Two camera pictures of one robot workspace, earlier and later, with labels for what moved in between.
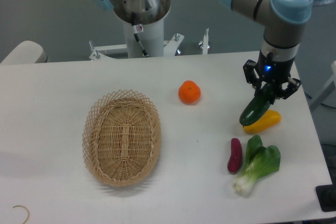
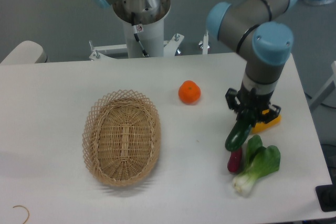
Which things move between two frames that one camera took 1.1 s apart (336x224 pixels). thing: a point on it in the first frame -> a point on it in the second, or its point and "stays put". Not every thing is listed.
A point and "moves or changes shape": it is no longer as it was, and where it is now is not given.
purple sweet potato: x=234 y=164 stays put
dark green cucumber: x=258 y=106 moves or changes shape
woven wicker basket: x=121 y=138 stays put
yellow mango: x=272 y=117 stays put
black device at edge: x=326 y=195 stays put
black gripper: x=273 y=71 -> x=256 y=102
